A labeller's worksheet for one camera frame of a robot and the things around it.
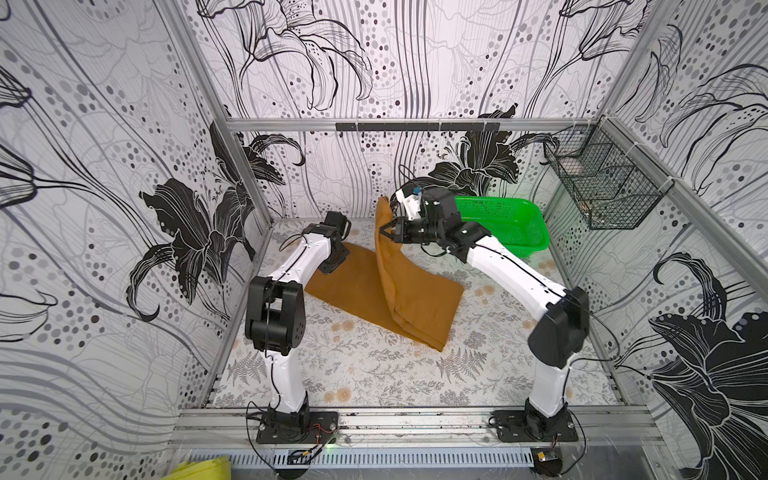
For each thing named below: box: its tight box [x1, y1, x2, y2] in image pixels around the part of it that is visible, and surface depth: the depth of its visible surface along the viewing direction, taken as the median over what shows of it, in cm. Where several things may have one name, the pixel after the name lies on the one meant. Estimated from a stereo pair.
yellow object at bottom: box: [161, 456, 232, 480], surface depth 63 cm
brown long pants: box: [305, 196, 464, 349], surface depth 85 cm
